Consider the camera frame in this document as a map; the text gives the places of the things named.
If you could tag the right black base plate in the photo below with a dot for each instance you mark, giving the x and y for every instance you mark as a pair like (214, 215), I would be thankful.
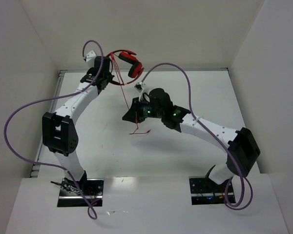
(203, 191)

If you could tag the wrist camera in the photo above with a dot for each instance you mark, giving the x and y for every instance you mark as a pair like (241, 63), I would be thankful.
(141, 88)
(90, 56)

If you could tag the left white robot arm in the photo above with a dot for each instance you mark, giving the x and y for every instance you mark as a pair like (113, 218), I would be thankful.
(59, 134)

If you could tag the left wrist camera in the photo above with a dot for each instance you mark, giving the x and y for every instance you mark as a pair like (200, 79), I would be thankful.
(90, 56)

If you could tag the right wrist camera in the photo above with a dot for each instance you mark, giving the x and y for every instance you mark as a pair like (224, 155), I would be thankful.
(141, 88)

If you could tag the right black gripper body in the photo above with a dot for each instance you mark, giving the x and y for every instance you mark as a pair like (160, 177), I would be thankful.
(151, 112)

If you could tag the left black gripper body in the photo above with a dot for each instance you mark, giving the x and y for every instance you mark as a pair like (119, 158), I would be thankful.
(105, 81)

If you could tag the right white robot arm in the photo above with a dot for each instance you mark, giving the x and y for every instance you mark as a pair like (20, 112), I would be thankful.
(239, 145)

